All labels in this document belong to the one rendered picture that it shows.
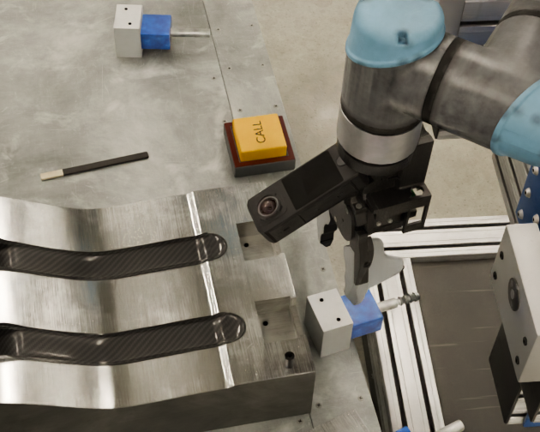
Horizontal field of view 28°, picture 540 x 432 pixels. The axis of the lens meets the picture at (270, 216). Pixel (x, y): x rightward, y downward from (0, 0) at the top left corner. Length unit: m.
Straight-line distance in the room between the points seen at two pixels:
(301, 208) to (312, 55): 1.74
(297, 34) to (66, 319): 1.73
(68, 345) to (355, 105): 0.41
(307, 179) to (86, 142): 0.49
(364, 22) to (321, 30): 1.92
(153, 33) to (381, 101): 0.66
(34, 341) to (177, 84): 0.51
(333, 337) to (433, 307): 0.82
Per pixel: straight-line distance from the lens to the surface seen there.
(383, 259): 1.08
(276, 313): 1.18
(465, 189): 2.47
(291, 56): 2.71
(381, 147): 0.94
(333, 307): 1.20
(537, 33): 0.91
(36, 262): 1.18
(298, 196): 1.00
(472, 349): 1.97
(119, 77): 1.51
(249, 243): 1.23
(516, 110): 0.86
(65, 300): 1.16
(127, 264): 1.20
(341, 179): 0.99
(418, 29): 0.87
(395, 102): 0.89
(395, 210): 1.03
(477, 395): 1.92
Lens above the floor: 1.85
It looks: 51 degrees down
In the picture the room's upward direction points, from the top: 3 degrees clockwise
